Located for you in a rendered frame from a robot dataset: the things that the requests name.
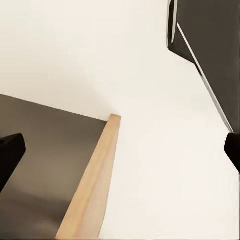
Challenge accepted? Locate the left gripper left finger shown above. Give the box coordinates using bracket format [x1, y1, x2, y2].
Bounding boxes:
[0, 133, 26, 193]

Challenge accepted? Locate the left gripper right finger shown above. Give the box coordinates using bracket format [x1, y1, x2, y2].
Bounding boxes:
[224, 132, 240, 172]

